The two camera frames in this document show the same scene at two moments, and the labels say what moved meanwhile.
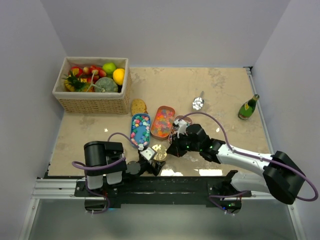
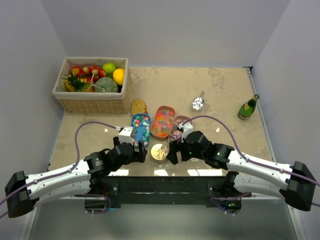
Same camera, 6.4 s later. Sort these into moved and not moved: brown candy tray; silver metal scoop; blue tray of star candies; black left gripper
Moved: black left gripper
Not moved: silver metal scoop; blue tray of star candies; brown candy tray
